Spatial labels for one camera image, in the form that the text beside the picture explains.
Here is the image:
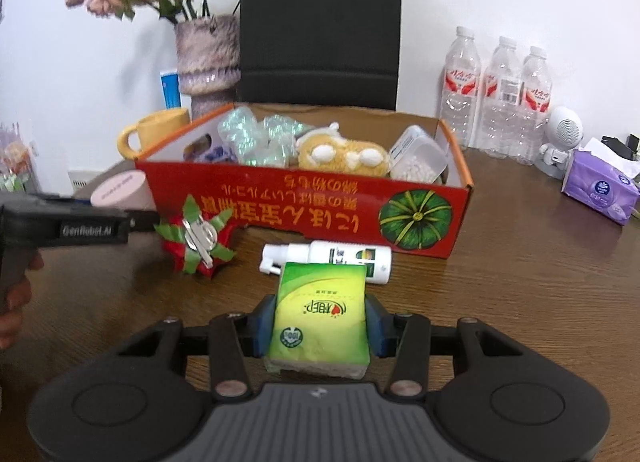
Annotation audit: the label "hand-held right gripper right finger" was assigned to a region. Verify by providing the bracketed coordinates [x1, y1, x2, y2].
[365, 293, 524, 399]

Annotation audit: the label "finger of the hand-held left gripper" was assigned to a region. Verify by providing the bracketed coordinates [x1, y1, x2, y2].
[125, 209, 162, 239]

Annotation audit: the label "person's left hand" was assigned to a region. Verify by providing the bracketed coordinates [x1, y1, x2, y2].
[0, 251, 46, 351]

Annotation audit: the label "black small device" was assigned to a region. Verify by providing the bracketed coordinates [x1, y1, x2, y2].
[601, 134, 640, 161]

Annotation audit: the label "red cardboard box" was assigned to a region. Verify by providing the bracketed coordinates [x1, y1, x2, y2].
[134, 102, 474, 261]

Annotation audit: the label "purple tissue pack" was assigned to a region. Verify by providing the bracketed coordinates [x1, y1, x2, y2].
[561, 138, 640, 227]

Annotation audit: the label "white robot-shaped speaker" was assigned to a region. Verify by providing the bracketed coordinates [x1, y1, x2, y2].
[534, 106, 584, 179]

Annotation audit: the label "blurry colourful items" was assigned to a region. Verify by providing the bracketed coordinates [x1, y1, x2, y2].
[0, 122, 42, 193]

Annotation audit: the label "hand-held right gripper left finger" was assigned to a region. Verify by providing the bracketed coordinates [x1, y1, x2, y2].
[117, 294, 278, 399]

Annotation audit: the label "purple ceramic vase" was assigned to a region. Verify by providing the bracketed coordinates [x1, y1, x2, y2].
[175, 15, 242, 121]

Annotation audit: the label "iridescent green organza wrap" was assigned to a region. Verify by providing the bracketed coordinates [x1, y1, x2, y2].
[217, 109, 316, 167]

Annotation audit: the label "white spray bottle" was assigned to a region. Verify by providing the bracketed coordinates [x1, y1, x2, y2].
[260, 240, 393, 285]

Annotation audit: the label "green tissue pack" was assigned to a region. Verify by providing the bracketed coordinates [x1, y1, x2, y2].
[265, 262, 372, 381]

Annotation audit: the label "white alpaca plush toy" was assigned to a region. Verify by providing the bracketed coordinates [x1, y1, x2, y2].
[296, 124, 391, 177]

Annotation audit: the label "clear plastic pill jar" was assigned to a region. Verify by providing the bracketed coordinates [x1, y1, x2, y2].
[389, 125, 449, 183]

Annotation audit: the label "black paper bag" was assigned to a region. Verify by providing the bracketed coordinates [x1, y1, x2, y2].
[236, 0, 404, 111]

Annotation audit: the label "red green bow decoration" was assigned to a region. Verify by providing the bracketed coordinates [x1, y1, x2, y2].
[153, 194, 241, 279]

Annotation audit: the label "clear water bottle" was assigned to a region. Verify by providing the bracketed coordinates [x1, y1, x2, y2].
[440, 26, 482, 151]
[480, 36, 524, 158]
[515, 46, 554, 165]

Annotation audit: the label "pink round jar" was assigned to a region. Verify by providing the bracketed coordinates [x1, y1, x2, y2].
[91, 172, 156, 215]

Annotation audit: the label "yellow mug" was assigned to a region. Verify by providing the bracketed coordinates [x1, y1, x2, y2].
[117, 109, 194, 161]

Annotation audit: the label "wooden desk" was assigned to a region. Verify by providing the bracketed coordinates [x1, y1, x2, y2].
[0, 147, 640, 462]

